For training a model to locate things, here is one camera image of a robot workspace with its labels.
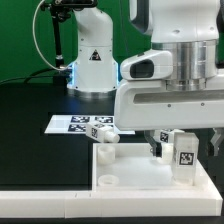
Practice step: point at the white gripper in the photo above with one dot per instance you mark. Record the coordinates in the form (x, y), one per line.
(146, 105)

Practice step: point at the white square tabletop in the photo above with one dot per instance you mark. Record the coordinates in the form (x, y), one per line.
(131, 168)

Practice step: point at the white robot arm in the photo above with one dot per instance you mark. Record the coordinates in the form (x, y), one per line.
(172, 81)

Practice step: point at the white L-shaped obstacle fence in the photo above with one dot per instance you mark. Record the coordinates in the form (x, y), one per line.
(90, 203)

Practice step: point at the white marker sheet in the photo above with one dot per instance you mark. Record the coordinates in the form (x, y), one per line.
(76, 124)

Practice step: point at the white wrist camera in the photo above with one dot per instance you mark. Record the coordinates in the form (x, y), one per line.
(150, 65)

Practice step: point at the black camera stand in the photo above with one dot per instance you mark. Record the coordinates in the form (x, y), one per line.
(60, 11)

